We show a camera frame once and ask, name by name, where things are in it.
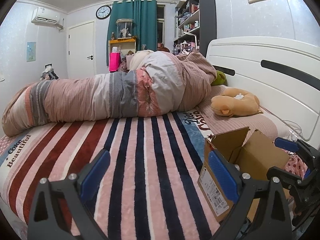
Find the tan plush toy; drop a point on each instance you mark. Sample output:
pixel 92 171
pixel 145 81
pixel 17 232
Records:
pixel 232 103

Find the dark bookshelf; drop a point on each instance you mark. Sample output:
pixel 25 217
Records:
pixel 207 17

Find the bright pink bag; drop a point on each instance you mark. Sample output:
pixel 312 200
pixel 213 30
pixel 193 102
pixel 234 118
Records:
pixel 114 62

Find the white bed headboard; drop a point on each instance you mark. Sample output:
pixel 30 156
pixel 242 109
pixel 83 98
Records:
pixel 250 55

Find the green plush toy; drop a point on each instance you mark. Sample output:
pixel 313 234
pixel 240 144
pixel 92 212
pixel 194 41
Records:
pixel 220 78

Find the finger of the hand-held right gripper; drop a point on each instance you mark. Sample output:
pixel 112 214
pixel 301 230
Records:
pixel 282 175
pixel 285 143

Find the pink polka dot sheet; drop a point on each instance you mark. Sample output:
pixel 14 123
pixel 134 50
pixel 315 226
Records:
pixel 293 166

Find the light blue wall poster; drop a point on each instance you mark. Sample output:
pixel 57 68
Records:
pixel 31 52

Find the yellow shelf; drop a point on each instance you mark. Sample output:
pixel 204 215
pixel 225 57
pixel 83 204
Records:
pixel 122 40

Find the white door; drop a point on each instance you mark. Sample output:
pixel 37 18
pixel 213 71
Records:
pixel 81 52

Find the striped printed blanket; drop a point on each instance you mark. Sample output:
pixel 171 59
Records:
pixel 140 160

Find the white air conditioner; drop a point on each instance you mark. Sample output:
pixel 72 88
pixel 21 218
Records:
pixel 46 17

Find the rolled pink and grey quilt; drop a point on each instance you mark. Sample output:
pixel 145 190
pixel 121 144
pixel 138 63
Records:
pixel 100 97

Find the black round wall clock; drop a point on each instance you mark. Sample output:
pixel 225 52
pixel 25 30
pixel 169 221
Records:
pixel 103 12

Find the teal curtain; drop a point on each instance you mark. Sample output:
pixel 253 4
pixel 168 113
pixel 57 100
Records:
pixel 142 25

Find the window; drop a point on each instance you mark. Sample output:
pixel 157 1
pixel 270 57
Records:
pixel 160 25

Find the brown cardboard box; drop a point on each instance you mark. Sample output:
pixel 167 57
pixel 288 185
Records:
pixel 260 155

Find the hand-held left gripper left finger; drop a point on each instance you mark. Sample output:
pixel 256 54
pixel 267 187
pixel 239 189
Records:
pixel 96 177

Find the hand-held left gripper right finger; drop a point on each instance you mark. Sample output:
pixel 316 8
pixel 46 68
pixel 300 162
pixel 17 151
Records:
pixel 222 177

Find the pink ribbed pillow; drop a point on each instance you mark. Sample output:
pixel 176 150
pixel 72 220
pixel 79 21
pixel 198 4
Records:
pixel 245 123

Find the glass display case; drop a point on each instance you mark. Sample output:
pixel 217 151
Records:
pixel 124 30

